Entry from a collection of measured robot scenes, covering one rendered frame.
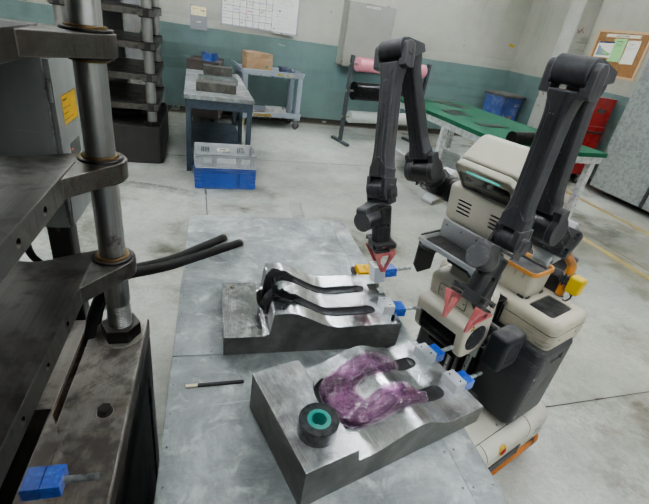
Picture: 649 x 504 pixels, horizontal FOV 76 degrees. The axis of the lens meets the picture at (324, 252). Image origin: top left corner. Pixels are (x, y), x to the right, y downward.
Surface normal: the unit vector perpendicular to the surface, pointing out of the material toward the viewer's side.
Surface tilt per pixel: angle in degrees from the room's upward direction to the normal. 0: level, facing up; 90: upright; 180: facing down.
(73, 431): 0
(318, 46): 90
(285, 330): 90
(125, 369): 0
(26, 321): 0
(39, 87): 90
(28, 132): 90
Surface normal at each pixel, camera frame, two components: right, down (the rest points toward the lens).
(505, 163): -0.45, -0.52
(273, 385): 0.14, -0.87
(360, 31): 0.29, 0.50
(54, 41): 0.83, 0.36
